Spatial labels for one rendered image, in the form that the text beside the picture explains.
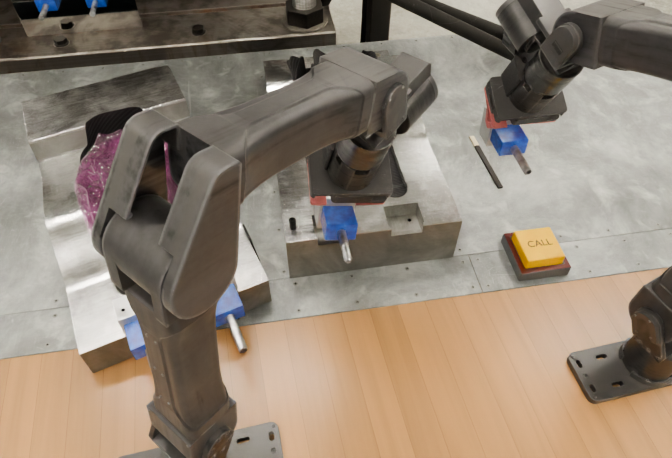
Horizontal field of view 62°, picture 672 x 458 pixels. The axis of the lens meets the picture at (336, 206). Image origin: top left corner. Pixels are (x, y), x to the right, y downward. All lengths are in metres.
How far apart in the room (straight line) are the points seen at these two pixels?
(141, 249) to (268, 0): 1.21
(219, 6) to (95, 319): 0.96
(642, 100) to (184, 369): 1.08
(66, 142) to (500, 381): 0.77
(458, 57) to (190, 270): 1.02
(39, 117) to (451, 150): 0.73
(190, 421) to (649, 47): 0.58
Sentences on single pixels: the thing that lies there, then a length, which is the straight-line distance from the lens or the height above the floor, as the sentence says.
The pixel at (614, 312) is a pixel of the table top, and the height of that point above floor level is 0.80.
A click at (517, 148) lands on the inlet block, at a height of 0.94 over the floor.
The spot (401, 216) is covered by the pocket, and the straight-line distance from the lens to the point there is 0.86.
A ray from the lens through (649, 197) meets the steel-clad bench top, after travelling 1.11.
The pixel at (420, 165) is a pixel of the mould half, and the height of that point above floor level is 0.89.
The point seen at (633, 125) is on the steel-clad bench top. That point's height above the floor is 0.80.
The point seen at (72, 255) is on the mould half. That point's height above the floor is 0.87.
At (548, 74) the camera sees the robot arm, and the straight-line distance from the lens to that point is 0.75.
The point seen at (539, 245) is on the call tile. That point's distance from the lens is 0.91.
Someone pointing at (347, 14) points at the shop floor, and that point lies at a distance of 3.09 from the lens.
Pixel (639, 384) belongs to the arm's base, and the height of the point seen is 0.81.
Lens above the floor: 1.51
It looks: 48 degrees down
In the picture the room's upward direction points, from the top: straight up
